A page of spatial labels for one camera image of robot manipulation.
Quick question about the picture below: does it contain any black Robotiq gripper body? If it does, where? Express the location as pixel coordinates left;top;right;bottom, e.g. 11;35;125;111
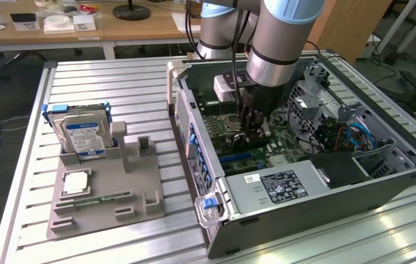
241;81;285;116

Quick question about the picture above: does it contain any green RAM stick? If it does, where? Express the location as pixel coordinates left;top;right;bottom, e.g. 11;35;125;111
70;192;126;208

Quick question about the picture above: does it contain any white box with round insert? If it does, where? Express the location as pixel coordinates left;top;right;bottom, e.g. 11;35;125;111
42;15;76;35

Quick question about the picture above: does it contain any black cable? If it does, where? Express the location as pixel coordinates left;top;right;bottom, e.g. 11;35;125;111
304;40;334;56

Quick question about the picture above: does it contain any black office chair base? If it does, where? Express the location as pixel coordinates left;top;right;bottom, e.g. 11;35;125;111
0;51;46;82

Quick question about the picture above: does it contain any blue case latch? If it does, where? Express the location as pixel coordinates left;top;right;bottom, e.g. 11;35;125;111
200;197;217;211

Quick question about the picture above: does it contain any brown cardboard box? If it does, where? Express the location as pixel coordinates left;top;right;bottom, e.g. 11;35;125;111
185;0;202;19

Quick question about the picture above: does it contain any small white labelled box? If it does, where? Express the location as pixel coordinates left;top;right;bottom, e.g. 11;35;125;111
72;15;97;32

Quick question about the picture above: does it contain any grey printed parts rack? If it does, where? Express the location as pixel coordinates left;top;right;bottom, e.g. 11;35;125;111
45;120;166;240

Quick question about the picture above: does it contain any open black PC case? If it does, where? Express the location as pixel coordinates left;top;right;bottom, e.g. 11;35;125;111
165;52;416;260

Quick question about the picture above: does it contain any black and white box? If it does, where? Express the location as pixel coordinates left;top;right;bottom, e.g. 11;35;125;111
9;13;40;31

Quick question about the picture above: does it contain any blue wire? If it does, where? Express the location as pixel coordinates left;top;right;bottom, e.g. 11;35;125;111
338;122;377;151

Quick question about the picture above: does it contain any white paper stack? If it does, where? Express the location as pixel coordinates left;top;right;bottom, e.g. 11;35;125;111
170;12;201;34

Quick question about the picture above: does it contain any Nvidia graphics card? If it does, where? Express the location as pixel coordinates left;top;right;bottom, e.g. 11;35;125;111
228;133;269;155

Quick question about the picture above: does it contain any silver CPU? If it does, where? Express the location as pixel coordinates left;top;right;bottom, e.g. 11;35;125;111
62;173;89;193

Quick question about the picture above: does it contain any CPU socket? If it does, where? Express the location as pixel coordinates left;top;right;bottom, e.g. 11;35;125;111
220;113;244;134

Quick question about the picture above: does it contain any green motherboard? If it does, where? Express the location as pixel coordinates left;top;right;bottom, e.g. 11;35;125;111
192;93;314;177

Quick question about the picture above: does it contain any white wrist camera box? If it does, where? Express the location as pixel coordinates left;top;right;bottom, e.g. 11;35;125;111
213;73;246;103

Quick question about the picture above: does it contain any hard disk in blue caddy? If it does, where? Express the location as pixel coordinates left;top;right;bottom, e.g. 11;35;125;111
40;102;116;162

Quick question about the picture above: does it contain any perforated metal disk bay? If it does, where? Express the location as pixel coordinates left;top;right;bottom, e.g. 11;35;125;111
286;79;344;133

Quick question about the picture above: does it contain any black round lamp base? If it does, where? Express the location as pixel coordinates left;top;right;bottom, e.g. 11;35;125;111
112;0;152;20

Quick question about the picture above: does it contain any grey floor cable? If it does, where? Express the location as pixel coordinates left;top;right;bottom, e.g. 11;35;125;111
0;115;28;132

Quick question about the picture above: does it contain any wooden desk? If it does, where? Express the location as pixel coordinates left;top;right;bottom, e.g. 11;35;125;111
0;0;304;53

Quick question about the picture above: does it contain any grey power supply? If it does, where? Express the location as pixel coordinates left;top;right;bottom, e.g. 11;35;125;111
224;161;332;215

